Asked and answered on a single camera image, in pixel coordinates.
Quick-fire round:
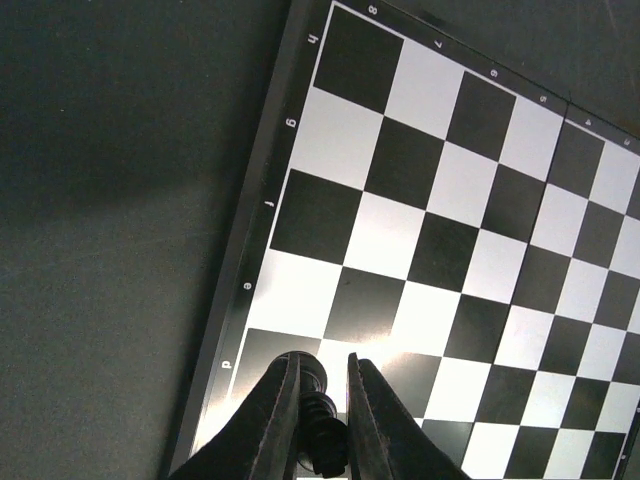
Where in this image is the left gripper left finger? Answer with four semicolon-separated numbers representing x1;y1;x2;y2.
170;353;300;480

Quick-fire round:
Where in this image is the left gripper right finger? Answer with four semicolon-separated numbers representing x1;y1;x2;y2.
347;353;468;480

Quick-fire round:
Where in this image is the black chess piece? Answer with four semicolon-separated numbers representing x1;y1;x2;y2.
276;351;348;479

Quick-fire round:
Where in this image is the black and white chessboard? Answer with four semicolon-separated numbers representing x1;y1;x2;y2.
171;1;639;479

